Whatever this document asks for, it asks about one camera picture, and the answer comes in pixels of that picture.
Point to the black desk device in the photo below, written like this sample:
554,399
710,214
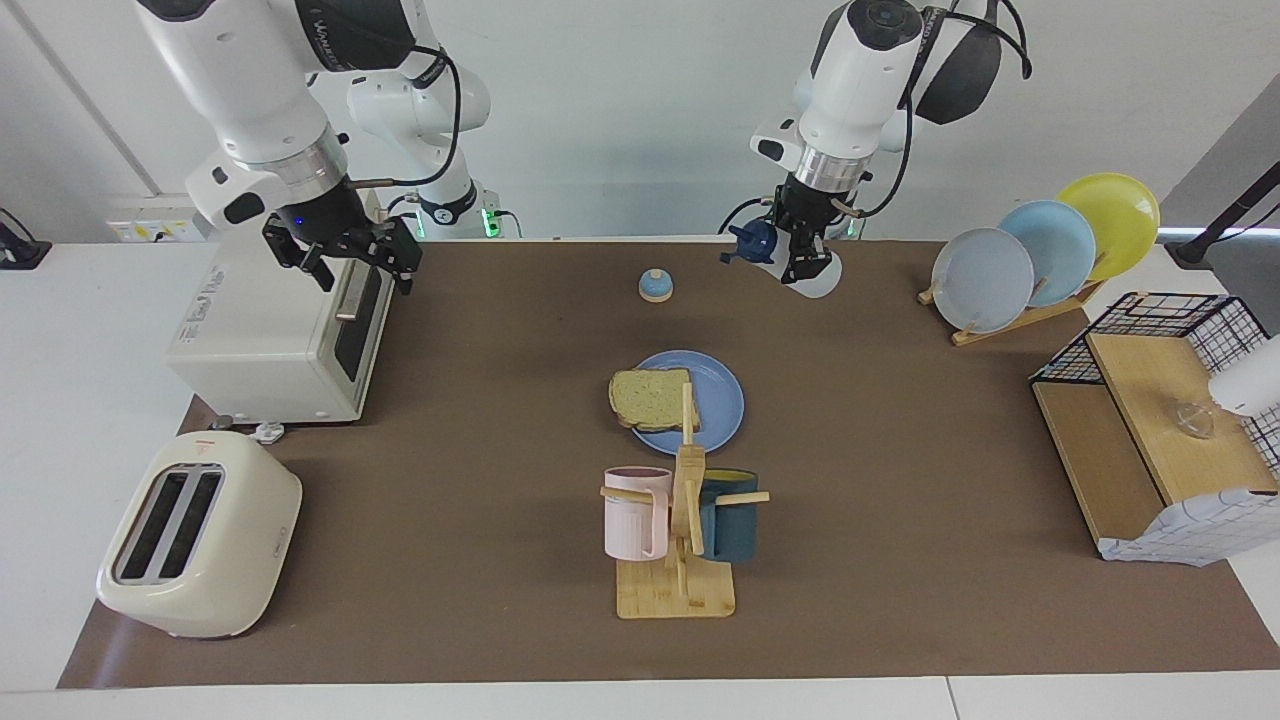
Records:
20,250

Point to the light blue plate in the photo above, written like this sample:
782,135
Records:
1055,250

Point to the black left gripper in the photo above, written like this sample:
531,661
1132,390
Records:
808,205

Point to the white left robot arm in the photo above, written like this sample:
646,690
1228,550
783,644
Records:
860,70

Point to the brown table mat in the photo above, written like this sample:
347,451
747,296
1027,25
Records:
450,500

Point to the black clamp stand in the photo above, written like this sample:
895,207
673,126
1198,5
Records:
1215,230

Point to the pale grey plate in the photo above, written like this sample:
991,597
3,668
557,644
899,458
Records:
980,280

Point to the cream two-slot toaster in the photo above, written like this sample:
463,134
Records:
230,540

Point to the dark teal mug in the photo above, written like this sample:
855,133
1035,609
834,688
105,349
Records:
730,525

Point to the wooden mug tree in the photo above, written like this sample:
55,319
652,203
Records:
675,595

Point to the small blue dome bell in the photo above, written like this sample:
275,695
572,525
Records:
656,288

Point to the blue round plate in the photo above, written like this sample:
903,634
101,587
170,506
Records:
720,400

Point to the wooden plate rack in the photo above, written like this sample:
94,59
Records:
1010,325

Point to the white wall power strip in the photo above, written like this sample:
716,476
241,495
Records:
150,225

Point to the pink mug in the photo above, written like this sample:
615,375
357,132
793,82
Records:
630,520

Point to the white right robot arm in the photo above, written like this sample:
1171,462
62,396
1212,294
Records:
250,80

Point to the white toaster oven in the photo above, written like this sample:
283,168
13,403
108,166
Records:
270,330

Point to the white checked cloth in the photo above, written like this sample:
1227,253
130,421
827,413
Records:
1190,530

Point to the toasted bread slice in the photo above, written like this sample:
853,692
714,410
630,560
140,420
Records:
650,400

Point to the clear glass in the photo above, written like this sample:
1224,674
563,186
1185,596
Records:
1195,420

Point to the yellow plate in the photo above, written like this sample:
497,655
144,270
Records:
1115,220

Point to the translucent squeeze bottle blue cap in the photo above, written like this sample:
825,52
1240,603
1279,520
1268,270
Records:
755,243

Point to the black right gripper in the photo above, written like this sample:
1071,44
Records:
320,215

